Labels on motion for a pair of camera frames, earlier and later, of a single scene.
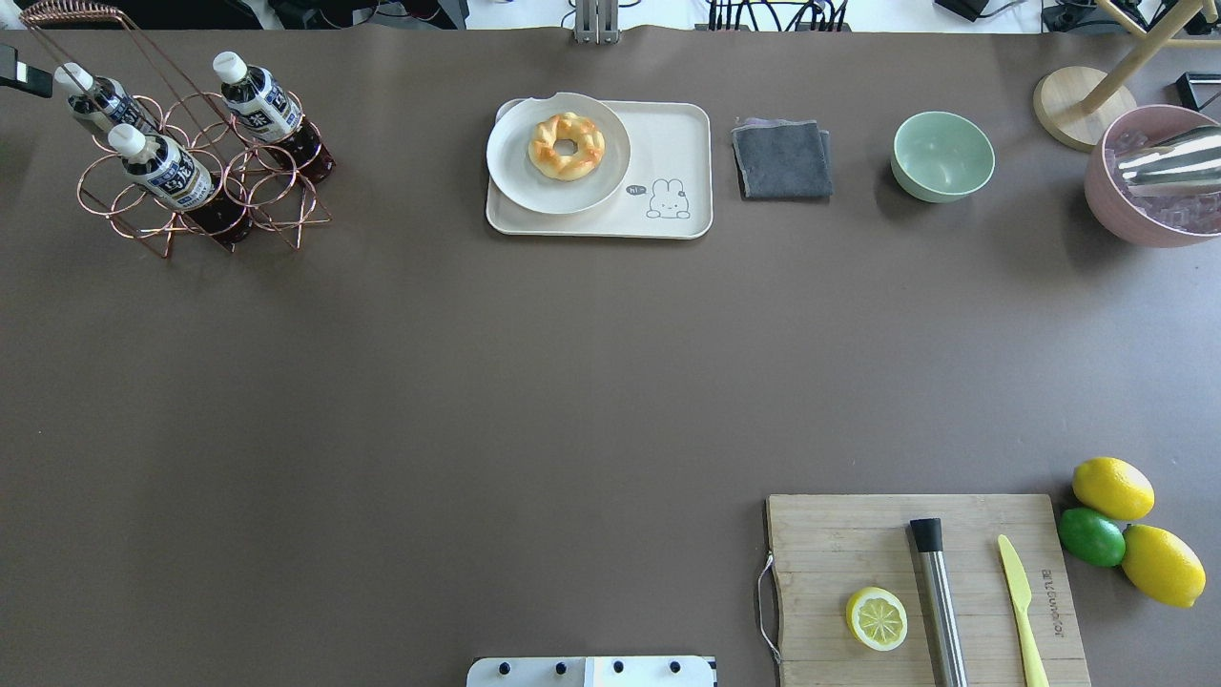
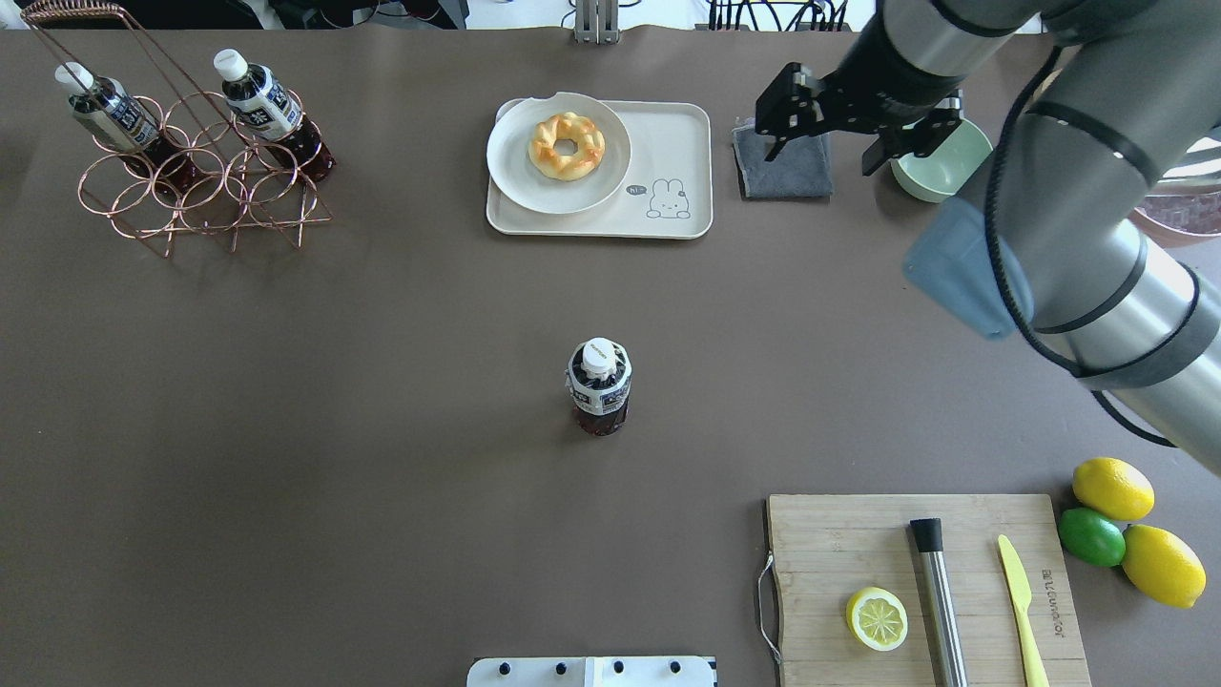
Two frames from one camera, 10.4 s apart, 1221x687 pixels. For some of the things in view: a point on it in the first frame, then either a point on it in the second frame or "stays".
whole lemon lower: [1163, 566] stays
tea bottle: [104, 101] stays
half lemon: [877, 618] stays
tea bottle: [267, 112] to [598, 377]
